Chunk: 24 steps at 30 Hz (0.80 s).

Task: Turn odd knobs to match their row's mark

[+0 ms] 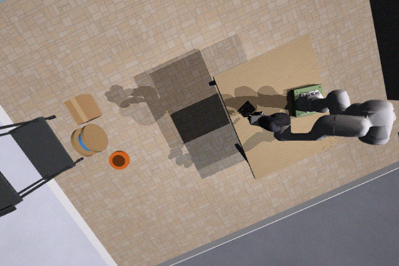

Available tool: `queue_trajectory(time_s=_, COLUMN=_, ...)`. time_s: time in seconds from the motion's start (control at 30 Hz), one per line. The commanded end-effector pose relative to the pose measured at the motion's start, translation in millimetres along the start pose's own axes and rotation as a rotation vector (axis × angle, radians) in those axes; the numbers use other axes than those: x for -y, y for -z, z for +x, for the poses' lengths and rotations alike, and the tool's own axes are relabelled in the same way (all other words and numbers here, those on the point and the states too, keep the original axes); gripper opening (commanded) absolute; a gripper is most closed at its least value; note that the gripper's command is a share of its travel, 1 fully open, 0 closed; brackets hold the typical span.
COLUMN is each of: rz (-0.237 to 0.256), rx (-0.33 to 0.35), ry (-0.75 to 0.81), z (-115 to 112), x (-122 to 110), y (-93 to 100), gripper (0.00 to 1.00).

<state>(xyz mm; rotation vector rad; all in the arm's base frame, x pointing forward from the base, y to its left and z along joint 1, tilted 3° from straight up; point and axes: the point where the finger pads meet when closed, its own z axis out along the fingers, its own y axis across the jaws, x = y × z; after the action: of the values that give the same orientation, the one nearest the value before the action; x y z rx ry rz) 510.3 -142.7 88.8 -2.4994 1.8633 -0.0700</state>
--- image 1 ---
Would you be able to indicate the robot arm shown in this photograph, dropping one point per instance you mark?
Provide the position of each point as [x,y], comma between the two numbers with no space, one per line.
[370,121]

